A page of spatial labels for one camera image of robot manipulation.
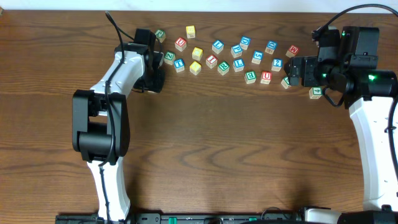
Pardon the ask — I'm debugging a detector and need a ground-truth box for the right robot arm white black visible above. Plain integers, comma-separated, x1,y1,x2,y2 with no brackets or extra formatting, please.
284,26,397,223

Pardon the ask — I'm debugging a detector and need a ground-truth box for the blue 5 block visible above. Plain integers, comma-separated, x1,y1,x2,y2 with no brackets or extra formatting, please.
251,50,264,64

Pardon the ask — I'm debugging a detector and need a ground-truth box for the blue L block lower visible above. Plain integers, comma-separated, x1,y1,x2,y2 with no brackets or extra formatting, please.
233,58,244,72

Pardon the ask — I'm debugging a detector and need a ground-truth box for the yellow block top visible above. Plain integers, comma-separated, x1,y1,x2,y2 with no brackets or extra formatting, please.
186,26,196,39

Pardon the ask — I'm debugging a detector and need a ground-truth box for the red U block lower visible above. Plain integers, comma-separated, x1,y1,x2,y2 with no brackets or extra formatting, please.
261,71,272,85

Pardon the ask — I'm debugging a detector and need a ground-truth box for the yellow block middle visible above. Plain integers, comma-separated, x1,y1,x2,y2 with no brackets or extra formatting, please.
192,47,203,61

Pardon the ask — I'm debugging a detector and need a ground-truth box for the blue 2 block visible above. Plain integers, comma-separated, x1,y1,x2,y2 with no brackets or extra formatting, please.
271,58,283,72

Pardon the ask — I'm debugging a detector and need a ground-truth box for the blue P block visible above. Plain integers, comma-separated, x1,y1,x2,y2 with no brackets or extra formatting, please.
231,44,243,58

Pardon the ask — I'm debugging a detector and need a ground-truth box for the green Z block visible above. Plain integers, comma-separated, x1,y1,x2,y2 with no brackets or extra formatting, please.
164,51,175,65

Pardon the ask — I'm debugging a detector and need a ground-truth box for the blue L block upper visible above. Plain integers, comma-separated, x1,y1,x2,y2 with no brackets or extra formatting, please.
212,40,224,54

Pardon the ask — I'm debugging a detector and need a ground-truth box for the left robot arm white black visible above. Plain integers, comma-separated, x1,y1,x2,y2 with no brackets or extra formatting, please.
72,43,165,223

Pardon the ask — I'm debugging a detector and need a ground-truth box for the blue l block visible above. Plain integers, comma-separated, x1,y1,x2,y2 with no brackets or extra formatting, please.
212,40,224,54
233,58,244,72

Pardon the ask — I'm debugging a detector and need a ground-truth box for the red I block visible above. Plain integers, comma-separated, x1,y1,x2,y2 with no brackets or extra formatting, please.
206,55,218,69

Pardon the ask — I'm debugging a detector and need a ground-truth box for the green R block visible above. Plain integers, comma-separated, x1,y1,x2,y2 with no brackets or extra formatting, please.
218,61,230,75

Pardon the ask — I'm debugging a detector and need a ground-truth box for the green B block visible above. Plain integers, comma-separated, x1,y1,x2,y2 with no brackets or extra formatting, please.
244,71,257,84

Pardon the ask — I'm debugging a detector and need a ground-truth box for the green j block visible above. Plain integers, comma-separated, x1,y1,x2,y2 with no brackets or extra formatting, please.
155,29,166,43
281,77,290,89

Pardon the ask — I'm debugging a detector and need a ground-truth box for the green J block right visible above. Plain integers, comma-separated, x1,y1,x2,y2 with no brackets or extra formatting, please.
281,77,290,89

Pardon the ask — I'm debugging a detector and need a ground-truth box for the yellow block lower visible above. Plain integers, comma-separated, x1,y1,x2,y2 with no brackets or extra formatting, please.
190,61,201,75

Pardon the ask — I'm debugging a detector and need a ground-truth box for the red U block upper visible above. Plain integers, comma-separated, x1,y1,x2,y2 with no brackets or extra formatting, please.
175,37,187,52

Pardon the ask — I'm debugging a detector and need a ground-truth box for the green 4 block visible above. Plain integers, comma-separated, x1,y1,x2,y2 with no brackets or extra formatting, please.
309,86,323,100

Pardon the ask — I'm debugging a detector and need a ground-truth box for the yellow block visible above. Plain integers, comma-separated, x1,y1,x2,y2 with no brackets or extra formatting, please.
190,61,201,75
186,26,196,39
192,47,203,61

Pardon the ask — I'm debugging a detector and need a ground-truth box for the red u block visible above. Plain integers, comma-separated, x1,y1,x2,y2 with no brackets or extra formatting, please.
175,37,187,52
261,71,272,85

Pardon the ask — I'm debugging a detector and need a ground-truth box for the blue T block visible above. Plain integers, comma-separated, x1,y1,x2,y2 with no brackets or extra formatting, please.
174,58,185,73

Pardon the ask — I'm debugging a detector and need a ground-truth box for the red M block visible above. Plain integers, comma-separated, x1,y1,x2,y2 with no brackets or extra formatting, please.
285,45,299,58

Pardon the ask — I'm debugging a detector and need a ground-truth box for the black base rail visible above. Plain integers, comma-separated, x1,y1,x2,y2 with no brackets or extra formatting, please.
55,212,304,224

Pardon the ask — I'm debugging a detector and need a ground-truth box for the blue D block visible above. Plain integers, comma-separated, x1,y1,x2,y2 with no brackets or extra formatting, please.
239,36,251,50

